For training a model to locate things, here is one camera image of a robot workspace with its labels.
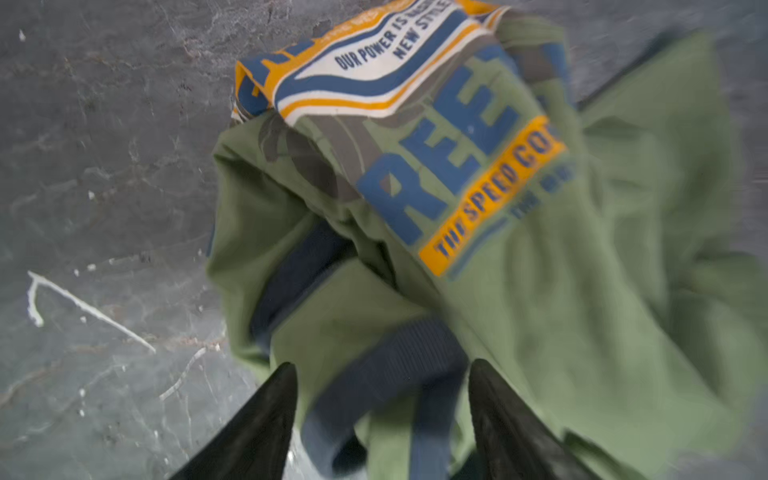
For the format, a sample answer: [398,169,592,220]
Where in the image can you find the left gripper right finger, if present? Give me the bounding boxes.
[468,359,597,480]

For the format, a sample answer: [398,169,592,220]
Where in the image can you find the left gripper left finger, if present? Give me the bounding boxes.
[171,362,298,480]

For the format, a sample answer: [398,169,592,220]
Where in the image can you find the green tank top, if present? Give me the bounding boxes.
[207,1,767,479]

